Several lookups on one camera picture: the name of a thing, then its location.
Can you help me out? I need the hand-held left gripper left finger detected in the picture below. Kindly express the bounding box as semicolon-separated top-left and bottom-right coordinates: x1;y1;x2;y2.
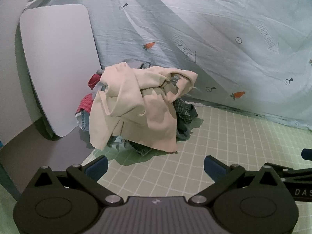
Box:
32;155;123;207

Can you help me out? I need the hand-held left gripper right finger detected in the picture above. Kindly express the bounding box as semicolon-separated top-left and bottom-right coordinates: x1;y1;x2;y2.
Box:
190;155;291;206

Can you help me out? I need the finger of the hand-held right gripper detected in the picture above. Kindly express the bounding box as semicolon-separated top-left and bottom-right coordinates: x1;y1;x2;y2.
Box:
301;148;312;162
275;167;312;182

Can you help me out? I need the blue denim garment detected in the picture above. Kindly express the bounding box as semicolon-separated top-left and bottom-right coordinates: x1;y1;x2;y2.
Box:
75;111;94;133

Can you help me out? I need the dark plaid garment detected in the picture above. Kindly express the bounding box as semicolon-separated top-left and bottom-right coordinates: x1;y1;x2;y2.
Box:
174;97;198;140

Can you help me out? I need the beige long-sleeved garment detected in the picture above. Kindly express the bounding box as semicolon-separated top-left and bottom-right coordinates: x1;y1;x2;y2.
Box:
89;62;198;153

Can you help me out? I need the white rounded board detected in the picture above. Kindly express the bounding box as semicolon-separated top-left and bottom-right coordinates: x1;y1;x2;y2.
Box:
19;4;101;141

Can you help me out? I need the carrot print pale blue sheet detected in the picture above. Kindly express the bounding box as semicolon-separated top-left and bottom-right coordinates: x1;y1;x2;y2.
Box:
29;0;312;130

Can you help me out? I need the light blue patterned garment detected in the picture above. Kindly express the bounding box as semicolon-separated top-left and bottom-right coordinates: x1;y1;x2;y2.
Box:
107;135;153;157

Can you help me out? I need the red checked garment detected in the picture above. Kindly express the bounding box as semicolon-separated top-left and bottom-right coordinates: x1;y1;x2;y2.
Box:
75;74;103;114

